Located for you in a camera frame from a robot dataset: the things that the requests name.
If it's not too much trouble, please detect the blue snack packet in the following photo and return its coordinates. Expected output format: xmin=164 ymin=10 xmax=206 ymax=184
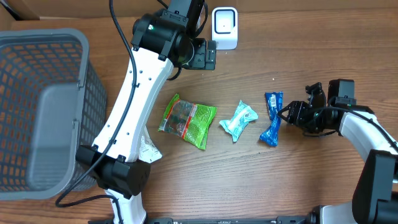
xmin=259 ymin=91 xmax=284 ymax=147

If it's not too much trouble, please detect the teal tissue packet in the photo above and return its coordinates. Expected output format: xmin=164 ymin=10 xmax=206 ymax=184
xmin=219 ymin=100 xmax=259 ymax=142

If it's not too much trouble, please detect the green snack bag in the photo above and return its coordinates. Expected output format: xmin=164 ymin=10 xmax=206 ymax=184
xmin=158 ymin=93 xmax=217 ymax=150

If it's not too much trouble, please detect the white tube gold cap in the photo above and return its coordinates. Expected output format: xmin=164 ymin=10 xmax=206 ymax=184
xmin=139 ymin=127 xmax=162 ymax=164

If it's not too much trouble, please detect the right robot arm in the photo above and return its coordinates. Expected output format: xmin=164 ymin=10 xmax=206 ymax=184
xmin=278 ymin=79 xmax=397 ymax=224

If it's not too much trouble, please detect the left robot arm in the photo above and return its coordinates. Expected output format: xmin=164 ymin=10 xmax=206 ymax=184
xmin=75 ymin=0 xmax=216 ymax=223

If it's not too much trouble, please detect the white barcode scanner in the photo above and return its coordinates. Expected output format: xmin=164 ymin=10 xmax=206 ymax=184
xmin=211 ymin=7 xmax=238 ymax=50

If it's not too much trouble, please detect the grey plastic basket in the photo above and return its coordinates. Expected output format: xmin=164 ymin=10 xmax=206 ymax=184
xmin=1 ymin=29 xmax=106 ymax=201

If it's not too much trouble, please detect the black table edge rail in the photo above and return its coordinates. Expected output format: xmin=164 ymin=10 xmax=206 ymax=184
xmin=88 ymin=214 xmax=318 ymax=224

